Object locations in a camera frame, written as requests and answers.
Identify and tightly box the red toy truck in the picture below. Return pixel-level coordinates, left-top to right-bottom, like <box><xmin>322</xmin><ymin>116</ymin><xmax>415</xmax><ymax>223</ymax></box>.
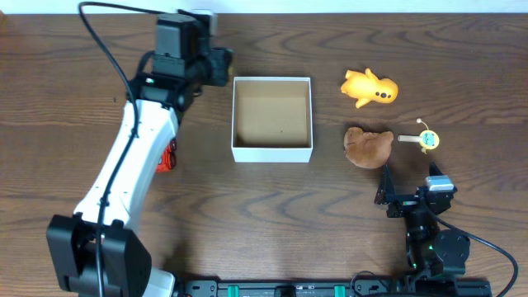
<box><xmin>156</xmin><ymin>139</ymin><xmax>177</xmax><ymax>172</ymax></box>

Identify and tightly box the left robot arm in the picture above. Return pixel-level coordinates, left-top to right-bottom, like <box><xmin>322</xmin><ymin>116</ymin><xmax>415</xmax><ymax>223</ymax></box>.
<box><xmin>46</xmin><ymin>10</ymin><xmax>232</xmax><ymax>296</ymax></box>

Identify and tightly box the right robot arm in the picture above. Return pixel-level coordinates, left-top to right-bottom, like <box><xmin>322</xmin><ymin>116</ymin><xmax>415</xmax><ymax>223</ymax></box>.
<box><xmin>375</xmin><ymin>163</ymin><xmax>470</xmax><ymax>277</ymax></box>

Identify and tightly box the brown plush toy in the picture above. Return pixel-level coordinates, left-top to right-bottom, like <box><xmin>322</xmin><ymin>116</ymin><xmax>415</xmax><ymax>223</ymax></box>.
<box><xmin>343</xmin><ymin>127</ymin><xmax>394</xmax><ymax>169</ymax></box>

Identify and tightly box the orange rubber animal toy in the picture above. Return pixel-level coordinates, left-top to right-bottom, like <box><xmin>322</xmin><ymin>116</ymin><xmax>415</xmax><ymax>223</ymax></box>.
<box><xmin>340</xmin><ymin>68</ymin><xmax>398</xmax><ymax>109</ymax></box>

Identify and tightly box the white cardboard box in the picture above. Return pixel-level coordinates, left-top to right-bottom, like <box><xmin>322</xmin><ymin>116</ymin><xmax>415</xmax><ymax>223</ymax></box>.
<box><xmin>231</xmin><ymin>77</ymin><xmax>314</xmax><ymax>163</ymax></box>

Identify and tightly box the black mounting rail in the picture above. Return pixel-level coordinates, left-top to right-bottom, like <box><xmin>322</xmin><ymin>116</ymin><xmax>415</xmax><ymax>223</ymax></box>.
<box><xmin>172</xmin><ymin>276</ymin><xmax>492</xmax><ymax>297</ymax></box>

